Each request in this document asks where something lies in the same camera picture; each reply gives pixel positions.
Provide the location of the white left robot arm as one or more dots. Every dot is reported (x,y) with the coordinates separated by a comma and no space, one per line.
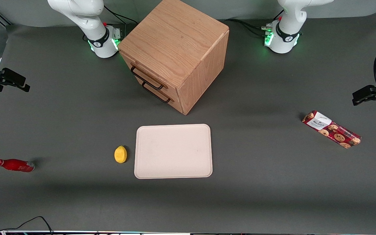
(292,19)

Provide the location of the red cookie box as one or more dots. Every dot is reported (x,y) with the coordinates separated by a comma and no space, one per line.
(333,130)

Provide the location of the grey table mat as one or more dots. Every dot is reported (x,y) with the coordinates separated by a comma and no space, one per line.
(273,182)

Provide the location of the beige plastic tray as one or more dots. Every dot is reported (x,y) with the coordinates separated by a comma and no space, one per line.
(173,151)

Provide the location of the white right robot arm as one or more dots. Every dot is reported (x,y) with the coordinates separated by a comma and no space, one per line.
(77,13)

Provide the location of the wooden drawer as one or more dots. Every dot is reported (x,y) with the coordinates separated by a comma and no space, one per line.
(148,73)
(177,101)

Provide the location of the wooden drawer cabinet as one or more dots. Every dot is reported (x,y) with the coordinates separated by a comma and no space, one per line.
(175,39)

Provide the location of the red bottle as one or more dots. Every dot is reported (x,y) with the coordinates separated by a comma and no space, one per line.
(15,165)

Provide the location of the yellow lemon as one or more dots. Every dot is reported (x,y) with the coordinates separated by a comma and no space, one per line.
(120,154)

